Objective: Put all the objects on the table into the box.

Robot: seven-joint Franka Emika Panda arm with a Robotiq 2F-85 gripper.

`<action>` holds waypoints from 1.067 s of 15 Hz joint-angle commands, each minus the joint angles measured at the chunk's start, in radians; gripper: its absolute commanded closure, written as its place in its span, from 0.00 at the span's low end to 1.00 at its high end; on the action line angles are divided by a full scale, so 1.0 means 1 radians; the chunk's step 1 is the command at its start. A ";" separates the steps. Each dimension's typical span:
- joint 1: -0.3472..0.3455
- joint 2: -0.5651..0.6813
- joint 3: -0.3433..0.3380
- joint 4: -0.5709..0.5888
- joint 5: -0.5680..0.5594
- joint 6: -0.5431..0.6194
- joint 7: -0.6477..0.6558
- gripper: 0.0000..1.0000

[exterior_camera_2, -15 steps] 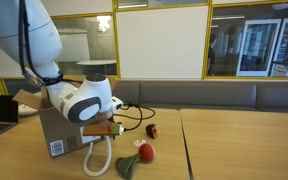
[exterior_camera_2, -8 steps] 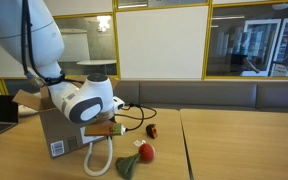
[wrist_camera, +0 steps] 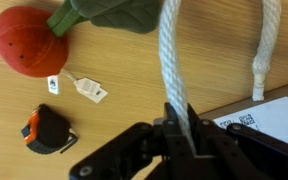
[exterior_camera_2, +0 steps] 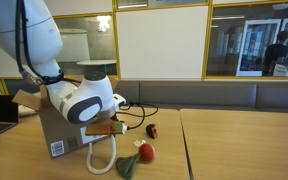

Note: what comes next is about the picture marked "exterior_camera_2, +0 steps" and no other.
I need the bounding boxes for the orange black tape measure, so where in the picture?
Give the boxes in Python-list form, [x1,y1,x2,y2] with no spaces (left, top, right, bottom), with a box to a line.
[145,123,159,140]

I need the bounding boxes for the red plush radish green leaves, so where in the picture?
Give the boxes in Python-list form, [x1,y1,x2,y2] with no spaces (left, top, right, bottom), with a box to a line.
[115,139,156,180]

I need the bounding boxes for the white braided rope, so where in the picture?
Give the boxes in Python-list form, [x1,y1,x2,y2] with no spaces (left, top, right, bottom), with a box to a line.
[85,134,117,175]

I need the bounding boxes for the open cardboard shipping box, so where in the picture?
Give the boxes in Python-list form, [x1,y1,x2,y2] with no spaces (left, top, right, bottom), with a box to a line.
[12,75,120,159]

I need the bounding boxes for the grey upholstered bench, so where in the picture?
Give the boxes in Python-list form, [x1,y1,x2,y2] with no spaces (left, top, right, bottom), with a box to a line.
[3,79,288,114]

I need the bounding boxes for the person in dark shirt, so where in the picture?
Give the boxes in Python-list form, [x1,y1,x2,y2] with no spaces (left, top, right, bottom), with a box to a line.
[262,29,288,77]

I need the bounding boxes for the dark open laptop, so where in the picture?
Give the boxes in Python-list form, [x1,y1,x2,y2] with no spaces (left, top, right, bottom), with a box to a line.
[0,94,19,143]

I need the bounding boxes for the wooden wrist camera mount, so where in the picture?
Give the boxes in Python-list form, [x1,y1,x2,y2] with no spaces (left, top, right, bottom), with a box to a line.
[84,119,129,137]

